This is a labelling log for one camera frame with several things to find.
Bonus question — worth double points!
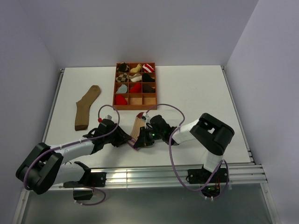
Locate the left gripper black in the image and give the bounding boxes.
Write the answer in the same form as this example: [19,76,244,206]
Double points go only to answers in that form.
[104,123,131,147]

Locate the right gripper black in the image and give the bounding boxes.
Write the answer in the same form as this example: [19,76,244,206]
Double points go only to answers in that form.
[135,126,164,148]

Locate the beige maroon striped sock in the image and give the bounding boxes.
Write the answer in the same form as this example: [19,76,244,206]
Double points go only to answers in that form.
[127,112,145,151]

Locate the red sock with white pattern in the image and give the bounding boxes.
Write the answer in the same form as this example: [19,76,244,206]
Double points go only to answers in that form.
[114,95,128,105]

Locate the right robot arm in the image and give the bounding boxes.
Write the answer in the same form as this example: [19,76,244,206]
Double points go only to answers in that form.
[134,113,235,182]

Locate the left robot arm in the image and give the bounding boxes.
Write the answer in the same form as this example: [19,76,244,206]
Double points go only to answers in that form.
[16,119,131,195]

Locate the dark brown black rolled sock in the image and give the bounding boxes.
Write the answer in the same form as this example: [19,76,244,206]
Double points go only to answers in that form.
[142,84,156,93]

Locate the light blue rolled sock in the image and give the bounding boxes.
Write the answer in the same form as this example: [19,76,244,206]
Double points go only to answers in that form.
[116,84,128,94]

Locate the orange wooden compartment tray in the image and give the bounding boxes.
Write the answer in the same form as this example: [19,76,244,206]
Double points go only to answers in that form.
[113,62,157,111]

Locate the beige brown striped rolled sock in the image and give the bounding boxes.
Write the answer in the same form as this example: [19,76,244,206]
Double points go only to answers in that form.
[129,73,142,82]

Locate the checkered rolled sock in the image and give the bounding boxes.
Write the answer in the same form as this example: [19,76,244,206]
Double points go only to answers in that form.
[115,73,129,83]

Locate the red white striped rolled sock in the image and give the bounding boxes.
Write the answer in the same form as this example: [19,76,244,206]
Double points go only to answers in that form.
[142,63,155,73]

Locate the yellow rolled sock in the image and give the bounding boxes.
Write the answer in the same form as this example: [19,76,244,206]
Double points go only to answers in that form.
[130,63,142,73]

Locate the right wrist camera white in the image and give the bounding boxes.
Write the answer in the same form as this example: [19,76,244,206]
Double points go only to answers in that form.
[141,112,151,124]

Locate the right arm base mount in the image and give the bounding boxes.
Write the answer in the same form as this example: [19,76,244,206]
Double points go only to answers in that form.
[186,168,228,184]

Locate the black box under rail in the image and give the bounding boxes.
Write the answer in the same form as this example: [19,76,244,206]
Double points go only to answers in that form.
[73,189,93,201]

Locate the aluminium front rail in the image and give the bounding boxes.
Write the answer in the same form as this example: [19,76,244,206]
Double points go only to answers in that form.
[23,164,268,191]

